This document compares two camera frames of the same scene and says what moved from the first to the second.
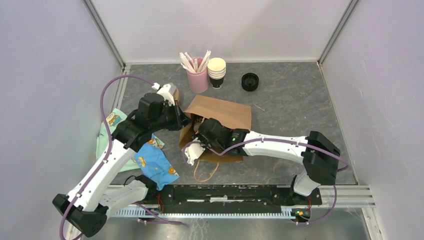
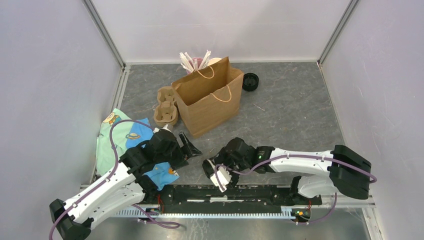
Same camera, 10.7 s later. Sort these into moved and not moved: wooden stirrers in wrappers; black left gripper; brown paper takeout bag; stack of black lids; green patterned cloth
Moved: brown paper takeout bag; black left gripper
Not moved: green patterned cloth; stack of black lids; wooden stirrers in wrappers
